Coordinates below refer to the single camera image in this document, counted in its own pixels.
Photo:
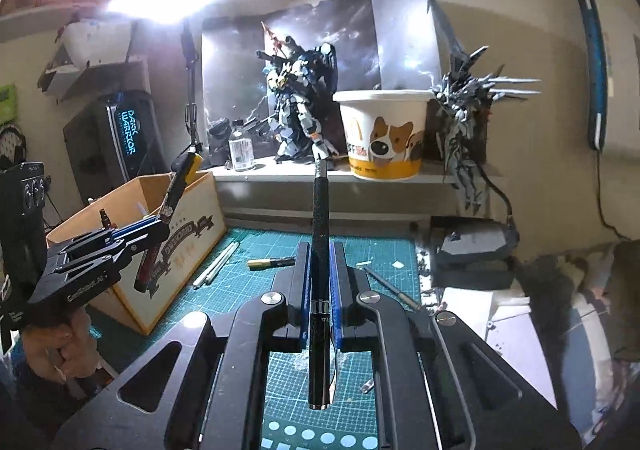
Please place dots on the small metal blade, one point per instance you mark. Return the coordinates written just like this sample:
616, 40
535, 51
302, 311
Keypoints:
368, 386

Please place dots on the green cutting mat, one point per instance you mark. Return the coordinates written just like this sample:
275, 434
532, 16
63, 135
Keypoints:
250, 290

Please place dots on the grey robot model figure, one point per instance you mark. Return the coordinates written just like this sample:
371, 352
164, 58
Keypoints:
300, 99

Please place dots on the paper bucket with dog print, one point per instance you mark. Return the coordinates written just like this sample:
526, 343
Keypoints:
370, 109

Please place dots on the green board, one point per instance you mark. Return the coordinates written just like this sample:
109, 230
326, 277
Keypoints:
7, 102

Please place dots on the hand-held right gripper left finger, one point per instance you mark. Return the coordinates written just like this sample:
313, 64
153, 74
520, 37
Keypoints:
305, 315

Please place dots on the white wall shelf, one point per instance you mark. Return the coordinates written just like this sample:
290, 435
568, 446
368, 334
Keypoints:
90, 39

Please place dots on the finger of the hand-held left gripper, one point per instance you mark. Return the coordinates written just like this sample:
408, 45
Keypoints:
95, 262
140, 236

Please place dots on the white shavings pile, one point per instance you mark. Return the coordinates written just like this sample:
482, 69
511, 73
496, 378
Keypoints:
304, 362

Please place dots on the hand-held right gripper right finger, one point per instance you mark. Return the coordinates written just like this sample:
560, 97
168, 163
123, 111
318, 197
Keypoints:
339, 315

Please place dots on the gold marker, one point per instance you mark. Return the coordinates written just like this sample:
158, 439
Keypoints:
270, 263

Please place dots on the spiky winged model figure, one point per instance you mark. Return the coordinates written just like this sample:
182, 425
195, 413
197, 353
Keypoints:
465, 129

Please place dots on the person's left hand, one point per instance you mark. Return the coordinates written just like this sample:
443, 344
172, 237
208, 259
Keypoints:
55, 345

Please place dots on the light printed cloth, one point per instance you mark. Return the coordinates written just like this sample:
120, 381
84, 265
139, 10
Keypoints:
590, 310

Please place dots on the black computer case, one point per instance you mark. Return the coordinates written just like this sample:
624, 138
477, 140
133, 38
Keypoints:
100, 139

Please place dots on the blue wall-mounted bar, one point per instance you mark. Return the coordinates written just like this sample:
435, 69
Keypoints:
595, 69

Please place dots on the clear glass bottle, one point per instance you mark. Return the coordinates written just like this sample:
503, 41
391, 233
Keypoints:
241, 149

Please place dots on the dark red bottle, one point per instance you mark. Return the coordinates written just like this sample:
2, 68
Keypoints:
105, 220

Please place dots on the dark backdrop poster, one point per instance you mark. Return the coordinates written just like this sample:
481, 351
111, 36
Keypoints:
350, 39

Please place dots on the black headphones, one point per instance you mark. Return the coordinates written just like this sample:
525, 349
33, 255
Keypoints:
12, 139

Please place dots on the white paper sheet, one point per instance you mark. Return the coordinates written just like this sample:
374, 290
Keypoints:
470, 305

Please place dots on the cardboard box with printed banner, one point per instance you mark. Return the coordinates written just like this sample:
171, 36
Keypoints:
200, 210

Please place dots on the black capped hobby knife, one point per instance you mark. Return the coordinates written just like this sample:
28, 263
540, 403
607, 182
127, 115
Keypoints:
395, 291

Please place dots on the black marker with white print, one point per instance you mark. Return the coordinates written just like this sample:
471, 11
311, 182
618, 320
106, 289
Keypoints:
172, 195

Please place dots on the white desk shelf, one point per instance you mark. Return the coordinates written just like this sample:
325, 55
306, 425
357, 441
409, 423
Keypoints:
280, 174

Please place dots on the white pen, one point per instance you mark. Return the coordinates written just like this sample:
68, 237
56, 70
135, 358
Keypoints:
215, 262
223, 264

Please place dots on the black desk lamp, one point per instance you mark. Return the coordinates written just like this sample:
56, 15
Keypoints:
190, 94

